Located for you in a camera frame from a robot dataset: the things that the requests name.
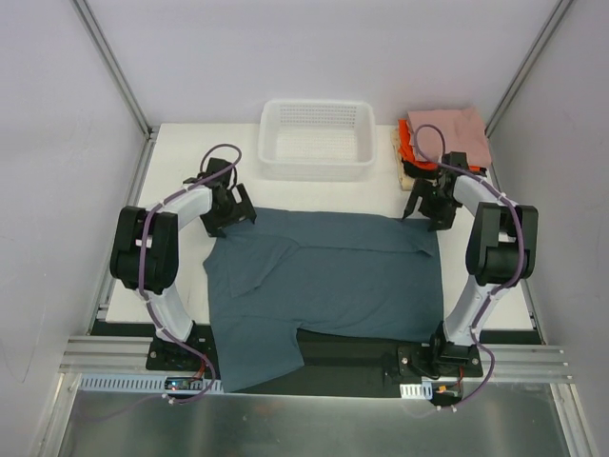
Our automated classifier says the blue-grey t shirt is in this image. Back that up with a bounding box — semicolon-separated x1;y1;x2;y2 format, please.
204;209;444;392

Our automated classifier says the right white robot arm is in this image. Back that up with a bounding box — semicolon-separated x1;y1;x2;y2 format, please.
398;152;539;380

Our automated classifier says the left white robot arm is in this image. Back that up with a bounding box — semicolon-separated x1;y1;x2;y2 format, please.
109;158;256;372

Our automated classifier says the cream folded t shirt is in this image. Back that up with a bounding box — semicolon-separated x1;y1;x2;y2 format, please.
390;129;415;191

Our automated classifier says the black folded t shirt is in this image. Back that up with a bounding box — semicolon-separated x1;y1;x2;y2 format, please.
402;161;487;180

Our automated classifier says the orange folded t shirt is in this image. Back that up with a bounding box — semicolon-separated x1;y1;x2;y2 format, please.
397;118;481;175

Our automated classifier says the pink folded t shirt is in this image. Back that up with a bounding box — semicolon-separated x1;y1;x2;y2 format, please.
407;107;492;169

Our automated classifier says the white plastic basket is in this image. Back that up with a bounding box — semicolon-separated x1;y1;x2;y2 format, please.
257;99;377;182

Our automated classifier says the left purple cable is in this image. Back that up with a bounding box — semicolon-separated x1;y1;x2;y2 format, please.
137;143;244;407

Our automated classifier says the aluminium front rail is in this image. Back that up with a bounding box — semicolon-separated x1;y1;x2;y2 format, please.
58;335;576;384

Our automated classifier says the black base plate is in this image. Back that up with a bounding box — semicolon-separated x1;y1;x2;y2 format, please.
92;321;483;398

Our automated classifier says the right slotted cable duct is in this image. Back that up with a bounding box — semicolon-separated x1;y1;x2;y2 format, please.
400;382;433;401

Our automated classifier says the slotted cable duct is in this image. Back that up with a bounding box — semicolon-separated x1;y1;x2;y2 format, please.
79;374;224;395
400;382;433;401

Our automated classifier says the left slotted cable duct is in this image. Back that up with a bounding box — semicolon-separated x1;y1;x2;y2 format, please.
79;374;224;395

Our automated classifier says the right aluminium frame post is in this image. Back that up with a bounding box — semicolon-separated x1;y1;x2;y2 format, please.
485;0;575;137

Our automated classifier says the aluminium frame post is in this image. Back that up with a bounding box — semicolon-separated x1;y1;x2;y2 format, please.
69;0;153;139
485;0;575;137

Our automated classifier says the left aluminium frame post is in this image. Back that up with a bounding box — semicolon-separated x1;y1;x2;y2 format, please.
69;0;153;139

